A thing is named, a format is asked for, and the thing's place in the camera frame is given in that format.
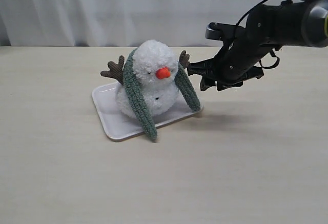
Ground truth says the white curtain backdrop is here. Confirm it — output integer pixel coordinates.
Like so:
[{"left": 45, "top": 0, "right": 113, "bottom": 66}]
[{"left": 1, "top": 0, "right": 261, "bottom": 47}]

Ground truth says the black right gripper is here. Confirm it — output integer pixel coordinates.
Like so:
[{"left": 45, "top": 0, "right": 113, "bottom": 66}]
[{"left": 187, "top": 3, "right": 307, "bottom": 91}]

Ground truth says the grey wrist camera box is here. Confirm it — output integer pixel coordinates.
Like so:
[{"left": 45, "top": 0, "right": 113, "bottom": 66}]
[{"left": 205, "top": 22, "right": 245, "bottom": 41}]

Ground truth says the white plush snowman toy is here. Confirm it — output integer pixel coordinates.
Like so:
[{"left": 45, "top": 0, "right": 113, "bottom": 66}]
[{"left": 100, "top": 39, "right": 190, "bottom": 118}]

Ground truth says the white rectangular tray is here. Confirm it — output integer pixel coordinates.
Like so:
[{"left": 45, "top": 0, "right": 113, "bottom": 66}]
[{"left": 91, "top": 82, "right": 201, "bottom": 142}]

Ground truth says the green fleece scarf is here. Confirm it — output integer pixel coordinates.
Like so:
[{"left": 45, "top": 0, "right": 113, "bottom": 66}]
[{"left": 123, "top": 49, "right": 201, "bottom": 141}]

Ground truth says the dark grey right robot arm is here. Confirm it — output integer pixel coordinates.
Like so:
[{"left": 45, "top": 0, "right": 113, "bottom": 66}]
[{"left": 187, "top": 0, "right": 327, "bottom": 91}]

